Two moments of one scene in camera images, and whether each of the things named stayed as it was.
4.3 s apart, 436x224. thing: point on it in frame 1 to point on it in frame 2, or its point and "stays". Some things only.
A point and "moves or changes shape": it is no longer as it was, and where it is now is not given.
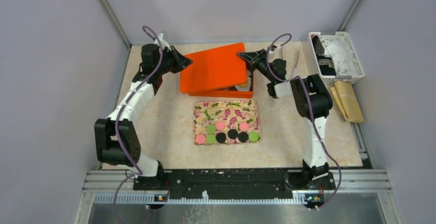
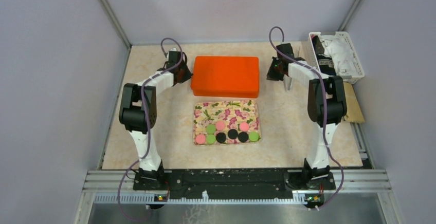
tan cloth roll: x=347 y=102 stays
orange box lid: x=215 y=68 moves or changes shape
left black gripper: x=180 y=61 to x=188 y=74
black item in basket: x=325 y=62 stays
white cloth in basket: x=337 y=47 stays
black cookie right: x=243 y=136 stays
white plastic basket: x=329 y=79 stays
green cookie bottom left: x=211 y=138 stays
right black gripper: x=253 y=59 to x=270 y=75
